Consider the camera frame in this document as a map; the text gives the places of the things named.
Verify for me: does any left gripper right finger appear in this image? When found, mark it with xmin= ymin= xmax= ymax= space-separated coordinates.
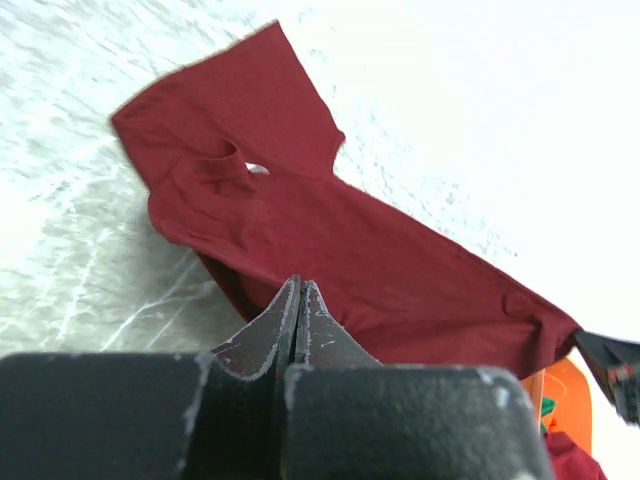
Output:
xmin=293 ymin=281 xmax=382 ymax=368

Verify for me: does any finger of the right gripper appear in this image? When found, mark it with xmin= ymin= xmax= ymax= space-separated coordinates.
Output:
xmin=574 ymin=331 xmax=639 ymax=425

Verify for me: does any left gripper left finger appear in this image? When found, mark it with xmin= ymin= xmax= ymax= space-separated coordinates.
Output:
xmin=212 ymin=275 xmax=301 ymax=380

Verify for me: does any dark red t-shirt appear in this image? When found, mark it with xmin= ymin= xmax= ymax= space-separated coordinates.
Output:
xmin=111 ymin=23 xmax=578 ymax=378

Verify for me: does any orange plastic basket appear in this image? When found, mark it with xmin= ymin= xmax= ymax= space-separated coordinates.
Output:
xmin=522 ymin=357 xmax=593 ymax=454

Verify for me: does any green t-shirt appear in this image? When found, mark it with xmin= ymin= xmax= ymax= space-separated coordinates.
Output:
xmin=539 ymin=397 xmax=557 ymax=434

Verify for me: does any red t-shirt in basket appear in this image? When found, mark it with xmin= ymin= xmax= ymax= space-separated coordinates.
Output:
xmin=544 ymin=432 xmax=607 ymax=480

